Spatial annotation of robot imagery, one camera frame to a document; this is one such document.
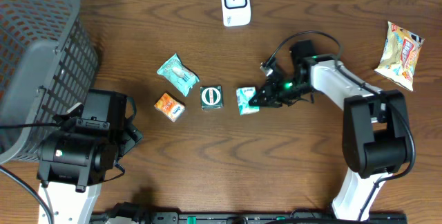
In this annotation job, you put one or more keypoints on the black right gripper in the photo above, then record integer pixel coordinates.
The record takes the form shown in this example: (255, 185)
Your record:
(271, 96)

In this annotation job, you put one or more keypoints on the small teal tissue pack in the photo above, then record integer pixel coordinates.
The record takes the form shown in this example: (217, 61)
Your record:
(244, 94)

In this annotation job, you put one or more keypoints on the teal wet wipes pack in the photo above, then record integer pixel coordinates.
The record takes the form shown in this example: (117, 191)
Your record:
(178, 74)

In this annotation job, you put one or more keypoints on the orange tissue pack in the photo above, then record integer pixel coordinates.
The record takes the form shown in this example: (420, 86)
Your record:
(170, 107)

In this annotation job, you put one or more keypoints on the large yellow wet wipes pack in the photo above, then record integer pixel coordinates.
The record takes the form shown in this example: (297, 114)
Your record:
(400, 56)

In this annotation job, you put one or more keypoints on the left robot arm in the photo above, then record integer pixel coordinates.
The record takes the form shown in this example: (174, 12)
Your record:
(91, 139)

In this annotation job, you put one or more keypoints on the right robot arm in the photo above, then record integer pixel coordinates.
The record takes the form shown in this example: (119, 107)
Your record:
(377, 143)

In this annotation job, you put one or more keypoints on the white barcode scanner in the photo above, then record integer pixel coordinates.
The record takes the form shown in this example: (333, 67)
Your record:
(236, 12)

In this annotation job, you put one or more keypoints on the grey plastic mesh basket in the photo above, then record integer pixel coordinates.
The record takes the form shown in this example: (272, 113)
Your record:
(48, 64)

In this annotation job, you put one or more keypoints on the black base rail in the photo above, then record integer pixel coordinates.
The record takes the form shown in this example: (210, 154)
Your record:
(132, 213)

